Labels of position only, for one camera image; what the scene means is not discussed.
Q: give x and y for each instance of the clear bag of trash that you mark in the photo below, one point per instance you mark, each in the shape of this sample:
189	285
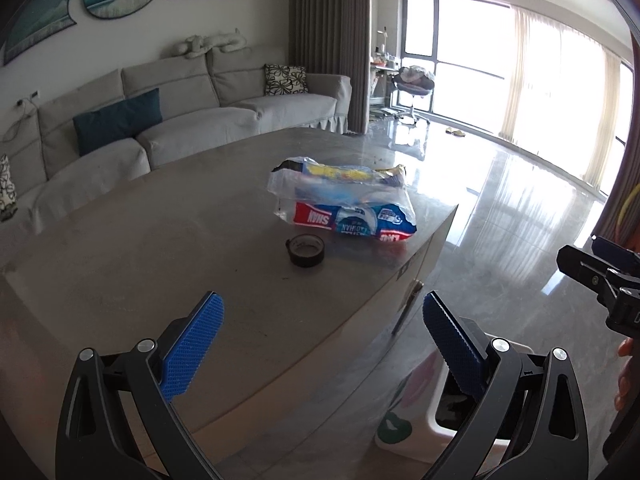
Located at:
349	200

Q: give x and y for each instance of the white trash bin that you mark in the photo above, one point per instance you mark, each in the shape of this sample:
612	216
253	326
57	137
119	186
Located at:
427	410

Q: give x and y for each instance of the grey-brown curtain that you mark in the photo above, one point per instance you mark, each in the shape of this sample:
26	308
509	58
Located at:
334	37
619	220

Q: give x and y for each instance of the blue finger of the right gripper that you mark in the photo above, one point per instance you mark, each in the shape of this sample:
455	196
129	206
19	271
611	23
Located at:
584	268
616	256

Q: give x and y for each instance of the grey plush toy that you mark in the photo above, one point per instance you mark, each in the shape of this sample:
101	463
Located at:
195	46

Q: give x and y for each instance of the wall outlet with cable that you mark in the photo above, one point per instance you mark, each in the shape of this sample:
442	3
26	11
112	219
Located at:
12	119

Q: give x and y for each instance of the office chair with clothes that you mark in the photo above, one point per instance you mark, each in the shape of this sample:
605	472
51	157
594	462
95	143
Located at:
418	83

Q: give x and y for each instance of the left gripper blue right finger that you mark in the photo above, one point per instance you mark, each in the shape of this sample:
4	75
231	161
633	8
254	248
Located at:
460	349

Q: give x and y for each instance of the floral cushion near curtain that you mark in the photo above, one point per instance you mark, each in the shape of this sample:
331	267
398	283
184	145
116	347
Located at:
283	80

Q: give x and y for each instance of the person's right hand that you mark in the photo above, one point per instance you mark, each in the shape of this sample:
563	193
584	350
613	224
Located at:
624	350

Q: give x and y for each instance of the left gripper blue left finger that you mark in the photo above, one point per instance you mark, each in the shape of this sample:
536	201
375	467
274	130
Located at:
185	344

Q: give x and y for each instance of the floral cushion near outlet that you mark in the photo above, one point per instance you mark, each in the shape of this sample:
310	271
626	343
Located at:
8	196

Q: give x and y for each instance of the sheer window curtain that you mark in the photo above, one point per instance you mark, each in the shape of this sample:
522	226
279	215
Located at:
567	98

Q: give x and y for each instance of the teal cushion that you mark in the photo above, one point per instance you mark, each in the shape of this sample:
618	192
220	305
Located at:
122	120

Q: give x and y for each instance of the black tape roll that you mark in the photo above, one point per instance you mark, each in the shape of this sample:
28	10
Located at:
305	250

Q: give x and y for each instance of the white desk with items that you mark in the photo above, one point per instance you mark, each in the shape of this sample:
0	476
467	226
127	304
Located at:
383	68

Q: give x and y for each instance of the right grey-brown curtain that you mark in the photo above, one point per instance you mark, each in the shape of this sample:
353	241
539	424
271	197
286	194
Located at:
619	220

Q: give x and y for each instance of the left teal wall panel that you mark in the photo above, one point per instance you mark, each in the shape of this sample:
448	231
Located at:
39	20

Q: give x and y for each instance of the slippers on floor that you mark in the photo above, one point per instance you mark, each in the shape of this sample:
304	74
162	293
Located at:
455	132

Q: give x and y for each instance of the grey fabric sofa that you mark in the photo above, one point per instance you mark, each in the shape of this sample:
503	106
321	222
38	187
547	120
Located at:
207	102

